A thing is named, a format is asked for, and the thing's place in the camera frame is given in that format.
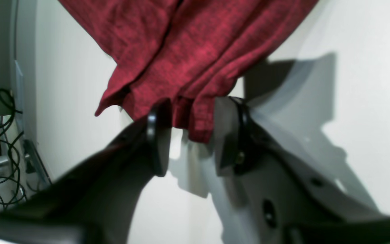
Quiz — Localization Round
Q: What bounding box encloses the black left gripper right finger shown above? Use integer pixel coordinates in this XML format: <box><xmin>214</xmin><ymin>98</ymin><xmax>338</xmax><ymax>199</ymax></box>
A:
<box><xmin>214</xmin><ymin>96</ymin><xmax>390</xmax><ymax>244</ymax></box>

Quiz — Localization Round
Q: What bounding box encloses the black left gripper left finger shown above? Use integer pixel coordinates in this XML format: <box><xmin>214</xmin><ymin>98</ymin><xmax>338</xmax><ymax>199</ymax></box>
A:
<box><xmin>0</xmin><ymin>102</ymin><xmax>172</xmax><ymax>244</ymax></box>

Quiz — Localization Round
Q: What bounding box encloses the red long-sleeve T-shirt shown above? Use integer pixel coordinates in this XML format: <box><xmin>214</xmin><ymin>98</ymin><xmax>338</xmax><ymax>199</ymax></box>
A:
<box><xmin>60</xmin><ymin>0</ymin><xmax>318</xmax><ymax>143</ymax></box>

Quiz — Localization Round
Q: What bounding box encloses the black coiled cable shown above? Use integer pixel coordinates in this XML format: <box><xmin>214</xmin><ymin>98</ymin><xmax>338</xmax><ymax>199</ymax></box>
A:
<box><xmin>0</xmin><ymin>88</ymin><xmax>26</xmax><ymax>209</ymax></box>

